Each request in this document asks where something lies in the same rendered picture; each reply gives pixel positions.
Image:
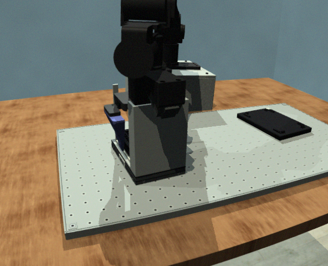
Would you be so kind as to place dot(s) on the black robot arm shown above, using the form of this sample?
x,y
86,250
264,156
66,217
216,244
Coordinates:
x,y
140,49

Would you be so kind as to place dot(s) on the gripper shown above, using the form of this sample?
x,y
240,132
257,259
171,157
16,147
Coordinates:
x,y
114,115

